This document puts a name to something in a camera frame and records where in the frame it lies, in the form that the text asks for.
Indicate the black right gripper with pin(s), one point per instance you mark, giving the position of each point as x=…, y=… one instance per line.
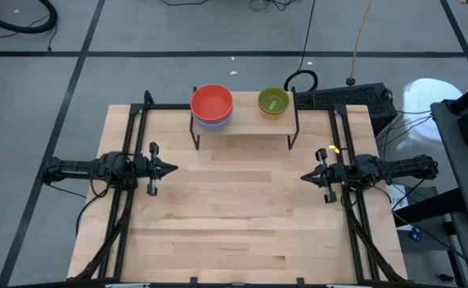
x=339, y=175

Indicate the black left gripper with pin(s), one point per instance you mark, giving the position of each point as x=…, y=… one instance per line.
x=143, y=170

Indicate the large blue bowl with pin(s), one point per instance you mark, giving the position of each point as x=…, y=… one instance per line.
x=212, y=129

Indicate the small orange bowl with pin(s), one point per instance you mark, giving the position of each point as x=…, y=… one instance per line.
x=273, y=114

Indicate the large red bowl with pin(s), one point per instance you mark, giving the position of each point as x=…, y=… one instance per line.
x=211, y=102

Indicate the small green bowl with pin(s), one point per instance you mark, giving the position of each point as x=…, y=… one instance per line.
x=273, y=101

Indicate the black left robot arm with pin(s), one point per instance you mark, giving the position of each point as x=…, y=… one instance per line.
x=77, y=168

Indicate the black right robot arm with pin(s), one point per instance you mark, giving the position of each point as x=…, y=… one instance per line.
x=405, y=170

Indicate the wooden shelf with black legs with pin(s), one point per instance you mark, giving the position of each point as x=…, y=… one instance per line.
x=245, y=122

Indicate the yellow tag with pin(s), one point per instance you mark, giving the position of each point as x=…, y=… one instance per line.
x=333, y=149

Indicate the white paper label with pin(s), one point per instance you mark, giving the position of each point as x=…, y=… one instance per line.
x=397, y=198

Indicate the black round plug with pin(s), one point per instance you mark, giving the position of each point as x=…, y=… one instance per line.
x=350, y=81

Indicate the blue connector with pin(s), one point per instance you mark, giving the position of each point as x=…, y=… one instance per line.
x=416, y=234

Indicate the grey cart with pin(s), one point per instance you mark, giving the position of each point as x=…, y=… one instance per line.
x=457, y=160

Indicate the black metal table frame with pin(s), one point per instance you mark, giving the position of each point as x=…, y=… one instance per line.
x=161, y=106

